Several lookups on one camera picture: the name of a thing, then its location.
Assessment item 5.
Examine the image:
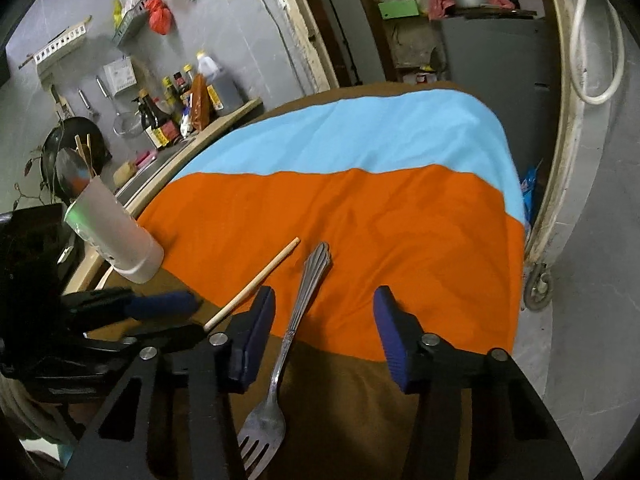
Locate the black cable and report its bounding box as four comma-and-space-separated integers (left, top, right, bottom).
245, 0, 308, 98

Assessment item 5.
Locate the white plastic utensil holder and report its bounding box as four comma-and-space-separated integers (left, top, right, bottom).
63, 175, 166, 285

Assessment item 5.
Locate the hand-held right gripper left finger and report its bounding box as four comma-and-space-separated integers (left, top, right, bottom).
62, 285, 277, 480

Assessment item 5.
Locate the hanging metal utensil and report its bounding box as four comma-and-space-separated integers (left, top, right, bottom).
77, 88, 99, 120

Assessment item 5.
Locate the grey wall shelf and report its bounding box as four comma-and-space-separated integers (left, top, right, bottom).
111, 0, 151, 48

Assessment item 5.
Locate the metal fork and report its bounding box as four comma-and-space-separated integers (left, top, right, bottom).
237, 241, 333, 480

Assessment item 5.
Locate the wooden chopstick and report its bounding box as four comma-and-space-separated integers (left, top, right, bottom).
85, 133, 99, 178
75, 135, 96, 180
202, 237, 301, 332

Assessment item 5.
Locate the white wall rack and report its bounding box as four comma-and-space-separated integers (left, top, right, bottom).
35, 27, 86, 68

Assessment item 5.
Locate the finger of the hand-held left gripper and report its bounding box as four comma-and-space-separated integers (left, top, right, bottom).
62, 287, 201, 322
82, 323, 207, 357

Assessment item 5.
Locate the white wall box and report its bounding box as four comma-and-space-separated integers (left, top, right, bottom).
102, 56, 138, 95

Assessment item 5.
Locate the black wok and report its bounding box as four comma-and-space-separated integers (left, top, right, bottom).
40, 116, 113, 201

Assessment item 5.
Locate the orange blue brown tablecloth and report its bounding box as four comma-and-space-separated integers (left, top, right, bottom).
82, 81, 526, 480

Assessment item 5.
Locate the yellow sponge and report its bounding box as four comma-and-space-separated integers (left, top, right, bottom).
112, 160, 138, 186

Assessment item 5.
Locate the white hose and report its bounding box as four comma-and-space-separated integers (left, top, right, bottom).
570, 0, 626, 106

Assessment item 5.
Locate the metal strainer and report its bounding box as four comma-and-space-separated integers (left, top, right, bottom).
95, 75, 146, 137

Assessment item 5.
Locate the red plastic bag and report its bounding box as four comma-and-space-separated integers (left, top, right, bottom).
145, 0, 175, 36

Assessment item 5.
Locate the wooden stick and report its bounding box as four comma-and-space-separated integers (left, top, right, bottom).
19, 15, 93, 68

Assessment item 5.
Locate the wooden shelf unit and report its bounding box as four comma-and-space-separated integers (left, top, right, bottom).
345, 0, 506, 86

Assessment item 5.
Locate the orange sauce pouch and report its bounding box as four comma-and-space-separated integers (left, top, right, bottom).
189, 74, 213, 131

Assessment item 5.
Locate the grey cabinet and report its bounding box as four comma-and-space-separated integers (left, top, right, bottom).
432, 14, 558, 181

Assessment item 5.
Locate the grey caster wheel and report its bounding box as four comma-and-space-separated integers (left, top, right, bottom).
522, 262, 555, 311

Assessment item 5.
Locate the green box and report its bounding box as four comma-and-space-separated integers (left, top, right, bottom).
377, 0, 421, 21

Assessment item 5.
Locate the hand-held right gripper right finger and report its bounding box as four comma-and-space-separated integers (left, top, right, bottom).
372, 285, 583, 480

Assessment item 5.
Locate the person's left forearm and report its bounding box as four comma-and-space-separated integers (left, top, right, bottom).
0, 375, 86, 446

